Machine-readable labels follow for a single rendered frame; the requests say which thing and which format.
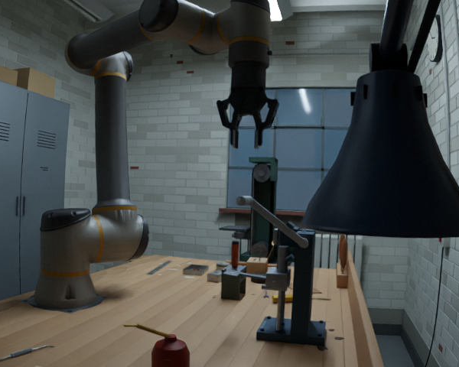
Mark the green belt sander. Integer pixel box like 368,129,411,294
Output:
218,155,279,265

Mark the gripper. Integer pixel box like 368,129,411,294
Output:
216,63,281,150

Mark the ceiling light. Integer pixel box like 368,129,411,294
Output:
66,0,114,23
267,0,285,22

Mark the white radiator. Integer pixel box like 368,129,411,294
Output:
315,232,364,270

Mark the grey metal tin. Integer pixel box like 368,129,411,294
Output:
182,263,210,277

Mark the black cable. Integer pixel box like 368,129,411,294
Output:
424,236,451,367

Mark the dark blue lamp shade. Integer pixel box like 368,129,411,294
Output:
301,70,459,239

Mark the steel ruler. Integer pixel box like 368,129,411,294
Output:
145,260,173,275

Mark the grey vice lever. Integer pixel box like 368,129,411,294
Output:
235,194,311,250

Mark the blue vice body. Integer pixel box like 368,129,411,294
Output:
256,220,327,347

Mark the wall clock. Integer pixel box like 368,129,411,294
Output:
428,14,444,63

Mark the grey base plate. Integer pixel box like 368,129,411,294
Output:
22,293,109,316

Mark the small cardboard box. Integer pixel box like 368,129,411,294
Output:
246,256,270,274

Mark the blue grey metal cupboard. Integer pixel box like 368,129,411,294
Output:
0,74,70,305

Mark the window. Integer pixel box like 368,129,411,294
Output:
218,87,355,217

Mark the thin metal scribe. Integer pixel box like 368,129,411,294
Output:
0,344,56,365

